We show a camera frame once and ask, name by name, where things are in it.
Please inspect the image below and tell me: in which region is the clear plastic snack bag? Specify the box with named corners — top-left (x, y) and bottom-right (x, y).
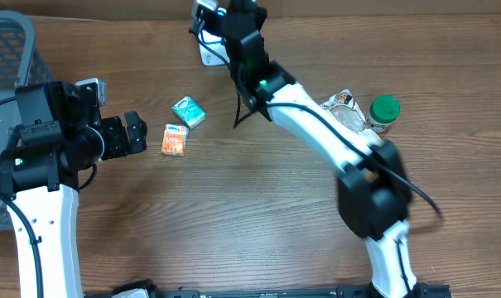
top-left (320, 89), bottom-right (383, 146)

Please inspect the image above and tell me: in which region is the white barcode scanner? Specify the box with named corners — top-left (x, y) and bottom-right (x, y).
top-left (198, 29), bottom-right (230, 66)

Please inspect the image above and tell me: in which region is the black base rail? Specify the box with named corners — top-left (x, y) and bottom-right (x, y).
top-left (84, 279), bottom-right (454, 298)

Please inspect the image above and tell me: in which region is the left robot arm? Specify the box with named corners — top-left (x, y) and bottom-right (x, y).
top-left (0, 79), bottom-right (147, 297)

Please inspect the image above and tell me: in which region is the grey plastic mesh basket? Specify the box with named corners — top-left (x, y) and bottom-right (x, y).
top-left (0, 10), bottom-right (56, 232)

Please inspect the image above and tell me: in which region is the teal tissue pack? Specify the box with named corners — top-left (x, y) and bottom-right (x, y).
top-left (172, 96), bottom-right (206, 130)

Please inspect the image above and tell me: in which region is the orange tissue pack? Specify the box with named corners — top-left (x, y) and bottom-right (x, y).
top-left (161, 124), bottom-right (189, 156)

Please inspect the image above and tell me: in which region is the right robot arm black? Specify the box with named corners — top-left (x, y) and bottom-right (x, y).
top-left (190, 1), bottom-right (418, 297)

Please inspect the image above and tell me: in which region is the green lid jar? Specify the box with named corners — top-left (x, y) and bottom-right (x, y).
top-left (367, 94), bottom-right (401, 133)

